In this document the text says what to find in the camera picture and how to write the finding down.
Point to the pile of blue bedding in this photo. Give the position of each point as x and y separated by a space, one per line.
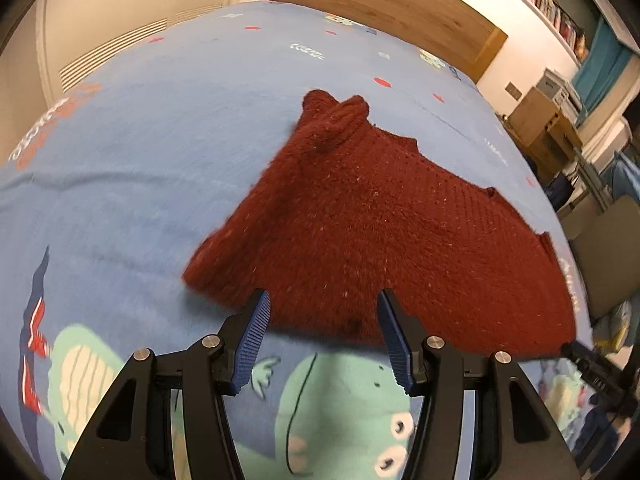
625 177

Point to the wooden desk with drawers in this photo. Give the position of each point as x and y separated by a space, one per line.
542 127

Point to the grey chair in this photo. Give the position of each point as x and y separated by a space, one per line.
607 255

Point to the dark red knitted sweater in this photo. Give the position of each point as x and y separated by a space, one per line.
380 230

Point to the white printer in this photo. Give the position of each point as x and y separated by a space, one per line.
557 87

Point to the wall socket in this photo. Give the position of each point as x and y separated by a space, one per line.
513 91

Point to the blue dinosaur print bed sheet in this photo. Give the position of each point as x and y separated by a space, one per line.
150 175

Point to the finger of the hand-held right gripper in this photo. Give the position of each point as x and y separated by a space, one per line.
575 352

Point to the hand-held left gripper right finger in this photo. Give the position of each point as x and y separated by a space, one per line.
397 340

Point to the white wardrobe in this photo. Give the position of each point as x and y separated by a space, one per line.
125 15

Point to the wooden headboard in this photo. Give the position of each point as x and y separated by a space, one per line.
390 0

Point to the teal curtain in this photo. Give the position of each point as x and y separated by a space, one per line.
600 67

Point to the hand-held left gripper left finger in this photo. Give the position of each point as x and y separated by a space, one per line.
250 340

